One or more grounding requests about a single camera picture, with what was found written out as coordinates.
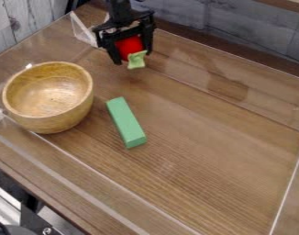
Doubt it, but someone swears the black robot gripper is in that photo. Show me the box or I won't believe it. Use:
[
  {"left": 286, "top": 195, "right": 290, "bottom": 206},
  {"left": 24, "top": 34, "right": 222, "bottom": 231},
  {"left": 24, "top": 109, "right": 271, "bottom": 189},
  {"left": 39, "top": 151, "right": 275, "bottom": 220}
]
[{"left": 92, "top": 6, "right": 156, "bottom": 65}]

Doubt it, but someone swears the black metal table frame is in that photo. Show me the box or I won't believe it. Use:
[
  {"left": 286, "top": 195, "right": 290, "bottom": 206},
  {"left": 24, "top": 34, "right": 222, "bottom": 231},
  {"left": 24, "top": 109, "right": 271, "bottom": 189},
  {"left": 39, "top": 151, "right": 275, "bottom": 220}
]
[{"left": 0, "top": 170, "right": 66, "bottom": 235}]

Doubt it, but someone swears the red plush fruit green leaf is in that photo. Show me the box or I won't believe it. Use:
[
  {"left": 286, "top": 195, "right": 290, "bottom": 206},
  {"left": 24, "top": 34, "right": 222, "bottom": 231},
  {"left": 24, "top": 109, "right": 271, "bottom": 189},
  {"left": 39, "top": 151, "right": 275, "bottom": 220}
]
[{"left": 115, "top": 35, "right": 147, "bottom": 70}]

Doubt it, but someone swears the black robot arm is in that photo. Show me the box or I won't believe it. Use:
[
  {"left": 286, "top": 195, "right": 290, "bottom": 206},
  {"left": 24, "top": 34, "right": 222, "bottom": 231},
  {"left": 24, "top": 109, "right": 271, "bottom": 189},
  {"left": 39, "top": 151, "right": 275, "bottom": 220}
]
[{"left": 92, "top": 0, "right": 156, "bottom": 65}]

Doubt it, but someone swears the wooden bowl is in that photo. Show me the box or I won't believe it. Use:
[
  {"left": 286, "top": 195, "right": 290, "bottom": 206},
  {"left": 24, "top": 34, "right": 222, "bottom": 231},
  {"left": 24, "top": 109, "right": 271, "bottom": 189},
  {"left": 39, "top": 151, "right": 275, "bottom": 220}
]
[{"left": 2, "top": 62, "right": 95, "bottom": 134}]

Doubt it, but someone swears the green rectangular block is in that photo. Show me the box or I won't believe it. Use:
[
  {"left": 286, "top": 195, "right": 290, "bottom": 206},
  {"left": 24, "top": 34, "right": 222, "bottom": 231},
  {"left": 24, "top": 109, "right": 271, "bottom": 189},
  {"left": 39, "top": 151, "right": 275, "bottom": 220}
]
[{"left": 107, "top": 97, "right": 147, "bottom": 149}]

